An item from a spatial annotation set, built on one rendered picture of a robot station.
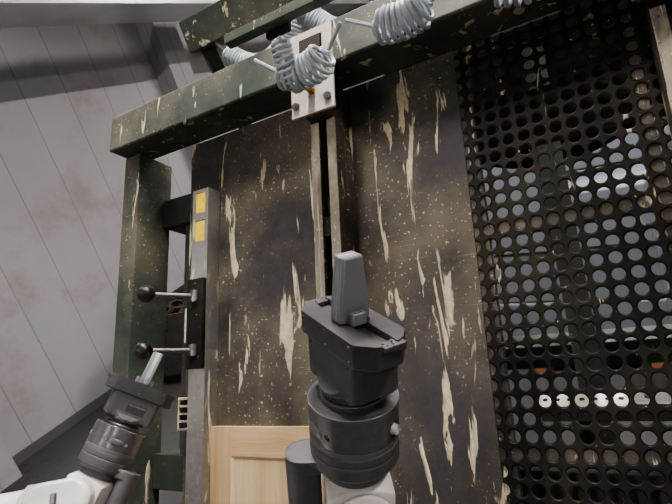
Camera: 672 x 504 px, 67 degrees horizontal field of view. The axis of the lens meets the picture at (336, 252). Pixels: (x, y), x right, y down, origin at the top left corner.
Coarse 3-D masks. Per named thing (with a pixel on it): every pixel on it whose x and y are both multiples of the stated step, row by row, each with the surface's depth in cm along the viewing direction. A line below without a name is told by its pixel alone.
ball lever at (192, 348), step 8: (144, 344) 105; (192, 344) 111; (136, 352) 105; (144, 352) 105; (152, 352) 106; (160, 352) 108; (168, 352) 108; (176, 352) 109; (184, 352) 110; (192, 352) 110
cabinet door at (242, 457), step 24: (216, 432) 108; (240, 432) 104; (264, 432) 101; (288, 432) 98; (216, 456) 106; (240, 456) 103; (264, 456) 100; (216, 480) 105; (240, 480) 102; (264, 480) 100
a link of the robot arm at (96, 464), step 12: (84, 444) 86; (84, 456) 84; (96, 456) 84; (108, 456) 84; (84, 468) 84; (96, 468) 83; (108, 468) 84; (120, 468) 85; (96, 480) 83; (108, 480) 85; (120, 480) 84; (132, 480) 85; (96, 492) 82; (108, 492) 85; (120, 492) 84; (132, 492) 85
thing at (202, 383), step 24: (216, 192) 123; (216, 216) 121; (192, 240) 120; (216, 240) 120; (192, 264) 118; (216, 264) 118; (216, 288) 117; (216, 312) 116; (216, 336) 115; (216, 360) 113; (192, 384) 111; (216, 384) 112; (192, 408) 110; (216, 408) 111; (192, 432) 108; (192, 456) 107; (192, 480) 106
